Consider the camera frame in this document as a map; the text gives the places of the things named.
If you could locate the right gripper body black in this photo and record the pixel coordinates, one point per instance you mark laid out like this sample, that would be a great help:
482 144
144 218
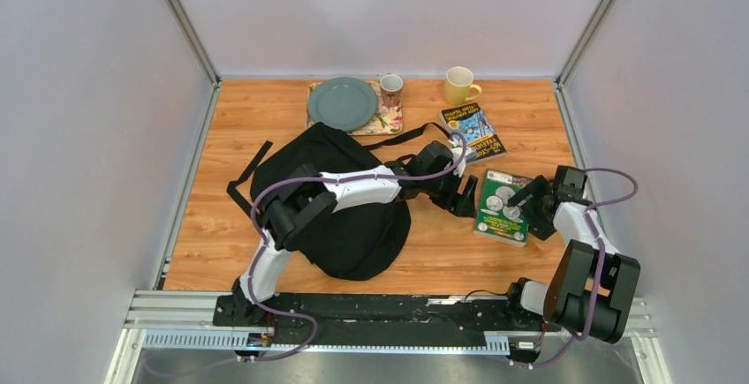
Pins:
537 220

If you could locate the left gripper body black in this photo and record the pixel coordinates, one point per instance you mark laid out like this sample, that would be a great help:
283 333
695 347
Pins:
442 190

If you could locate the green coin book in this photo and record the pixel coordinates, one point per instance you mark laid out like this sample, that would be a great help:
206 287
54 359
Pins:
495 218

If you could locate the treehouse paperback book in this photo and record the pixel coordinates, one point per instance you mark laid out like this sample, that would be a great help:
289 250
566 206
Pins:
471 121

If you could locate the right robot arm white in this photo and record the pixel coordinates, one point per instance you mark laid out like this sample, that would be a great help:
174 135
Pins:
592 290

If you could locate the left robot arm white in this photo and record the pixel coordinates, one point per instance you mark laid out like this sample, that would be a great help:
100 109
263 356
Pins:
289 213

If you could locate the floral placemat tray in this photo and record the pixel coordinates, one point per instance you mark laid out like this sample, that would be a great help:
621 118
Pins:
386 121

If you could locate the yellow ceramic mug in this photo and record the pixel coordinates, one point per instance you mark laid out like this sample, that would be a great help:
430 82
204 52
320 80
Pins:
460 87

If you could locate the small pink floral cup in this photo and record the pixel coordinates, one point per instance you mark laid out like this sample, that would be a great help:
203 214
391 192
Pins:
391 87

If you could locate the grey-green ceramic plate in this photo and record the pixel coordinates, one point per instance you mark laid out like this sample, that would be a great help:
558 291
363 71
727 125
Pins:
343 103

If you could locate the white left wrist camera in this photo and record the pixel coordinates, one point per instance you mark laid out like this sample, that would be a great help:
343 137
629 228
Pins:
459 152

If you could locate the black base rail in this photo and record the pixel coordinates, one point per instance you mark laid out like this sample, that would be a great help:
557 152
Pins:
381 320

